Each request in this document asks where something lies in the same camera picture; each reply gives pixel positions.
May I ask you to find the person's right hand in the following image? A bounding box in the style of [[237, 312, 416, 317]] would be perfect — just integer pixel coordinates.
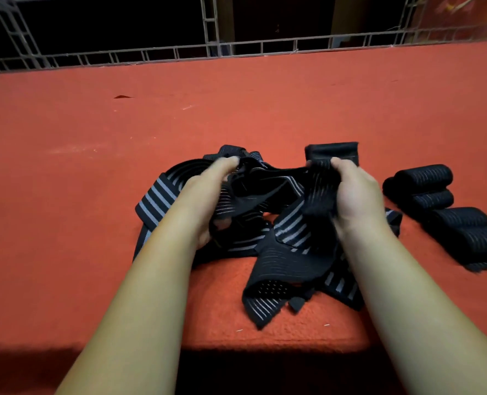
[[329, 157, 387, 240]]

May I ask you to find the person's left hand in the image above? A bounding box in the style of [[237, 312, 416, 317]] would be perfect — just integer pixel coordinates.
[[173, 156, 241, 249]]

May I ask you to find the black elastic support strap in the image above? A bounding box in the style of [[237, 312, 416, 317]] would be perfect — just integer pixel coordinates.
[[210, 154, 344, 228]]

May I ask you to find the person's right forearm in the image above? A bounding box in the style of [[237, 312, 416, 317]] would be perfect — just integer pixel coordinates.
[[337, 216, 487, 395]]

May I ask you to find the person's left forearm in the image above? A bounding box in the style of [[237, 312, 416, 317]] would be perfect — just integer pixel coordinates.
[[55, 199, 205, 395]]

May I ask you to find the red felt table cover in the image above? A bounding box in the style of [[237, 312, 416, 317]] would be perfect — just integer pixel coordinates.
[[0, 40, 487, 354]]

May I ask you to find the red banner cloth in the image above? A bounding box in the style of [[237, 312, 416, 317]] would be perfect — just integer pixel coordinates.
[[427, 0, 487, 29]]

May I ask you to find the folded black elastic strap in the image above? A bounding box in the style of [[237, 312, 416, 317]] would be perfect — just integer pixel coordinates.
[[304, 141, 360, 167]]

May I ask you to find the rolled black elastic strap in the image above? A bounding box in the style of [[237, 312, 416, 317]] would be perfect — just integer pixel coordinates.
[[382, 177, 405, 202], [406, 189, 455, 212], [449, 225, 487, 273], [427, 207, 487, 235], [393, 164, 454, 194]]

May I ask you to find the black grey striped elastic strap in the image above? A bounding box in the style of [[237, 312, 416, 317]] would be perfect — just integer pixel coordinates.
[[133, 145, 269, 263], [211, 197, 403, 330]]

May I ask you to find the grey metal truss frame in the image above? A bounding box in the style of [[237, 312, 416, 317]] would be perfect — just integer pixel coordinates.
[[0, 0, 487, 74]]

